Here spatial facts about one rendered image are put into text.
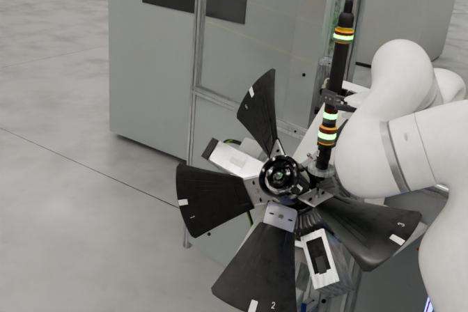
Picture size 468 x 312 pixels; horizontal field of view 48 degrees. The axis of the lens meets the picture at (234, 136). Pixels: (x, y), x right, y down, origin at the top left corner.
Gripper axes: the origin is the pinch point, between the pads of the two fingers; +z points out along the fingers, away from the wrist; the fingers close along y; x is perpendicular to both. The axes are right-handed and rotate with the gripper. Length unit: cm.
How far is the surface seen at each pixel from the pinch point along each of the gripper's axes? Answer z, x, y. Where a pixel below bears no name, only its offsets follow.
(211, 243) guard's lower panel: 105, -133, 71
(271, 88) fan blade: 27.2, -7.9, 9.4
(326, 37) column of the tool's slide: 42, -1, 56
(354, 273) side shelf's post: 10, -86, 53
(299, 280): 0, -55, -2
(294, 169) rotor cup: 5.9, -21.7, -3.3
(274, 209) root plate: 8.2, -33.5, -6.9
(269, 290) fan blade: -1, -49, -17
